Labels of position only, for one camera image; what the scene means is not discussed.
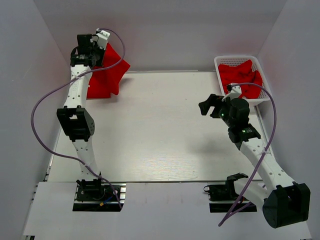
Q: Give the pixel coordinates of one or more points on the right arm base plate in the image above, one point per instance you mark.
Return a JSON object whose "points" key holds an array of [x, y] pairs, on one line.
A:
{"points": [[222, 195]]}

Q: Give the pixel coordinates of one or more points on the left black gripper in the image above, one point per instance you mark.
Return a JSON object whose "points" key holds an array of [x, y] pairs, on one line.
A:
{"points": [[95, 45]]}

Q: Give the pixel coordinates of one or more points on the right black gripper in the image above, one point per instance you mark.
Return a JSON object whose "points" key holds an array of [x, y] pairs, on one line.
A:
{"points": [[213, 100]]}

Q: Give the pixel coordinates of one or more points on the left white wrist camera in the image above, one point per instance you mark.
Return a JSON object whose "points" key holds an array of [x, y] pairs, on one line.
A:
{"points": [[102, 38]]}

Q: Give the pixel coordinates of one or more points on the folded red t shirt stack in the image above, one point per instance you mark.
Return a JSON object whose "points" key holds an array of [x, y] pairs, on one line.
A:
{"points": [[98, 86]]}

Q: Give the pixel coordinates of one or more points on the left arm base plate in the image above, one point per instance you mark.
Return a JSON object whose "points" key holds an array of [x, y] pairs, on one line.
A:
{"points": [[96, 196]]}

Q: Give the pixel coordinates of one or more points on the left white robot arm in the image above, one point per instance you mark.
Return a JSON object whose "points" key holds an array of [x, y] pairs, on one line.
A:
{"points": [[73, 117]]}

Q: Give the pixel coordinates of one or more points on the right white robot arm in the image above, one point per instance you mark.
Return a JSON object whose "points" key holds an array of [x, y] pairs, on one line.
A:
{"points": [[282, 200]]}

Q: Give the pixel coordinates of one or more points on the red t shirts in basket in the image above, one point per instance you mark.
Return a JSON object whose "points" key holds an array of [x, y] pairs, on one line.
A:
{"points": [[242, 73]]}

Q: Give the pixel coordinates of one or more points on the white plastic basket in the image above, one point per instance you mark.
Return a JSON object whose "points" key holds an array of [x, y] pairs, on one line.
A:
{"points": [[234, 60]]}

